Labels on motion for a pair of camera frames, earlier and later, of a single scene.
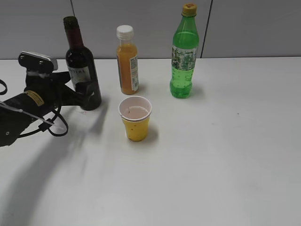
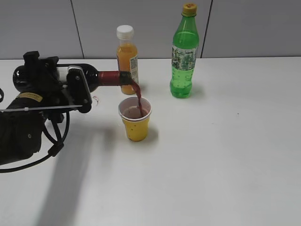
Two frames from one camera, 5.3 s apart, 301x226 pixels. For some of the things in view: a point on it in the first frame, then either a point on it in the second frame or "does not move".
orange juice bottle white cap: [124, 32] does not move
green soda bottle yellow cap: [185, 41] does not move
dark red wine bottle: [80, 60] → [93, 76]
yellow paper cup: [136, 111] does not move
